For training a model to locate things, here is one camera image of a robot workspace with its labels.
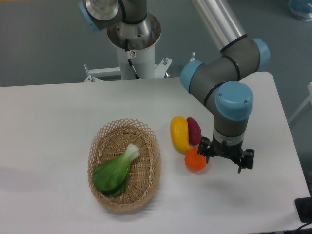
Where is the purple sweet potato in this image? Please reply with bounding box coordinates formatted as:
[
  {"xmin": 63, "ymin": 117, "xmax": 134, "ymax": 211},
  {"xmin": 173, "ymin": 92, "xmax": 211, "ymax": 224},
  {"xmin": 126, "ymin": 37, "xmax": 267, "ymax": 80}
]
[{"xmin": 186, "ymin": 117, "xmax": 202, "ymax": 145}]

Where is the white frame at right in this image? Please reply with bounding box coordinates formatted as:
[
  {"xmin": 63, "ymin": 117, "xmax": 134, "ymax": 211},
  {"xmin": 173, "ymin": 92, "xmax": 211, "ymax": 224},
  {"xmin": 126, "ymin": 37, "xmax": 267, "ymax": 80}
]
[{"xmin": 288, "ymin": 82, "xmax": 312, "ymax": 127}]

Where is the woven wicker basket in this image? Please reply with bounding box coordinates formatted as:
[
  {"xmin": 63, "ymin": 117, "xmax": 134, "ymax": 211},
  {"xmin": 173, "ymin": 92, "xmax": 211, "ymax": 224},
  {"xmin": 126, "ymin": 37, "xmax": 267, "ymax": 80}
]
[{"xmin": 87, "ymin": 119, "xmax": 161, "ymax": 212}]

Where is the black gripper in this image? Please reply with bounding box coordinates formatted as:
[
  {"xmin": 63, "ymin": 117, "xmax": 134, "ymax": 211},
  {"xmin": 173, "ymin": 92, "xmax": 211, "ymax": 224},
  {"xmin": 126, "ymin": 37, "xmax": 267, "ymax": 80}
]
[{"xmin": 197, "ymin": 136, "xmax": 255, "ymax": 173}]

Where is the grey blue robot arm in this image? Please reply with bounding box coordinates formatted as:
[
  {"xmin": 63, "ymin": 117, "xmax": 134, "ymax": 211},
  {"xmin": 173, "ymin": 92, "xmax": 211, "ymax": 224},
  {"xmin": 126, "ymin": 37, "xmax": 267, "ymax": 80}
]
[{"xmin": 78, "ymin": 0, "xmax": 270, "ymax": 170}]

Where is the black cable on pedestal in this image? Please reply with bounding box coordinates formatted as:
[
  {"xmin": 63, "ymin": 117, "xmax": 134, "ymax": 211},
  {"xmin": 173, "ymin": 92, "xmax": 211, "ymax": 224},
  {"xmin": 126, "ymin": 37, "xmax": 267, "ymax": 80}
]
[{"xmin": 124, "ymin": 38, "xmax": 141, "ymax": 80}]

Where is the yellow mango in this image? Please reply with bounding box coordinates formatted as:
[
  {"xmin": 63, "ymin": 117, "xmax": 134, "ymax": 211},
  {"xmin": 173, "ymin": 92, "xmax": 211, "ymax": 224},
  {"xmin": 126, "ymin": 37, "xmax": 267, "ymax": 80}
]
[{"xmin": 170, "ymin": 116, "xmax": 190, "ymax": 154}]

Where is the black device at table edge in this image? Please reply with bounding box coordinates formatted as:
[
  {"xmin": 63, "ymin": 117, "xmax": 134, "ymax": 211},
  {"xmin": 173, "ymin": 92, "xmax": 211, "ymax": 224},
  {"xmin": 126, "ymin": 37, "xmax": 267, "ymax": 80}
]
[{"xmin": 294, "ymin": 197, "xmax": 312, "ymax": 223}]

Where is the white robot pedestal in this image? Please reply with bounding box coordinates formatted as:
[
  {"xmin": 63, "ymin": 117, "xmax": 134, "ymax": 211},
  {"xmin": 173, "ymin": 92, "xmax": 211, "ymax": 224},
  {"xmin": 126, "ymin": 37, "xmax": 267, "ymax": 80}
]
[{"xmin": 83, "ymin": 12, "xmax": 195, "ymax": 82}]

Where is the blue bag in corner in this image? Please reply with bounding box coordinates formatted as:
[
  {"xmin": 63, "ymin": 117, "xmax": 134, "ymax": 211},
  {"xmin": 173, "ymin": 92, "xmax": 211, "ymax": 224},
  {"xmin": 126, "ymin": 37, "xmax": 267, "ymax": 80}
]
[{"xmin": 288, "ymin": 0, "xmax": 312, "ymax": 21}]

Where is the green bok choy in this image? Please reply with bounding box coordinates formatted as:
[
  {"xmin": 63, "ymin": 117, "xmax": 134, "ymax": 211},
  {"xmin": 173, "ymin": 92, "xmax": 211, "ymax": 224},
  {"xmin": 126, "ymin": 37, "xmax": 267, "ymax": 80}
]
[{"xmin": 92, "ymin": 144, "xmax": 140, "ymax": 197}]

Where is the orange fruit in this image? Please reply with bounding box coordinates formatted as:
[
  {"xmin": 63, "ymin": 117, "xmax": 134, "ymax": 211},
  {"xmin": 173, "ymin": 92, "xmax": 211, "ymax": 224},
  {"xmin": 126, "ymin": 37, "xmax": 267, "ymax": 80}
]
[{"xmin": 184, "ymin": 147, "xmax": 206, "ymax": 171}]

